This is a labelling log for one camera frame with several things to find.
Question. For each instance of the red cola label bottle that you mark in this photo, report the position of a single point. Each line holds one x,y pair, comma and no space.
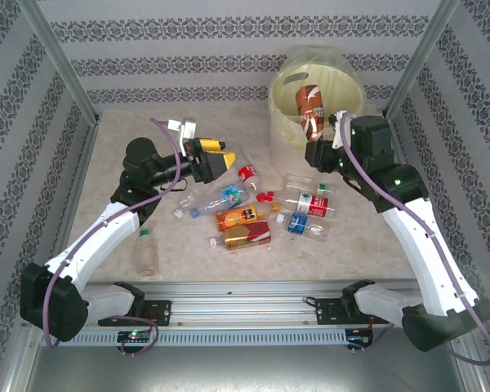
247,173

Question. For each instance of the small clear bottle green label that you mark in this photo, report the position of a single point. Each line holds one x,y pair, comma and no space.
326,190

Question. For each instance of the wide clear plastic bottle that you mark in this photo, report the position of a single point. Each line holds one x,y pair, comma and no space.
298,183

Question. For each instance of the brown chocolate drink bottle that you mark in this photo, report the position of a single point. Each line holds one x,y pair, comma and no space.
310,110

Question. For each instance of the red white label bottle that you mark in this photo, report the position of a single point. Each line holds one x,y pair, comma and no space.
314,205

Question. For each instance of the clear bottle white cap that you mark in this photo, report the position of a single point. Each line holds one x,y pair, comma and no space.
190,202

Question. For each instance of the orange juice bottle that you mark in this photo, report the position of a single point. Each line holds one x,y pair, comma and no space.
232,218

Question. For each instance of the blue white label clear bottle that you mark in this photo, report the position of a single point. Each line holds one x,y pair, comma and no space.
297,224

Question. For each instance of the gold red label bottle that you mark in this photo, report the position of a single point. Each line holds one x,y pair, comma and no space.
247,239

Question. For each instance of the clear bottle green cap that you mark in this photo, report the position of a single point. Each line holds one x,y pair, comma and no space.
147,257

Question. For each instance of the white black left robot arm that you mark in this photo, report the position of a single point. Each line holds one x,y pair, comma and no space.
102,237

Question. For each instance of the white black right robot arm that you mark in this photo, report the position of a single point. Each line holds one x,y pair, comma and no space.
424,253

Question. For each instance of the cream plastic bin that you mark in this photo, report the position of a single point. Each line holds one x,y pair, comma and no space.
288,159

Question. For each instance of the aluminium right side rail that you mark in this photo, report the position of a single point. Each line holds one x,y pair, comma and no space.
401,151

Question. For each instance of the aluminium left side rail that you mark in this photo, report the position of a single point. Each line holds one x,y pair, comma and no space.
70,204

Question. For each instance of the aluminium right frame post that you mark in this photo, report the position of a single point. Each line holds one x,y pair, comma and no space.
421,57

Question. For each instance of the aluminium frame post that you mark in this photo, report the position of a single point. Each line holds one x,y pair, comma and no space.
421,57
59,57

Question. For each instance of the aluminium left frame post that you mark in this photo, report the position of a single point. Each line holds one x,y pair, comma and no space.
59,57

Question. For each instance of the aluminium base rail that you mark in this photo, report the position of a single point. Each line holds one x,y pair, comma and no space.
245,304

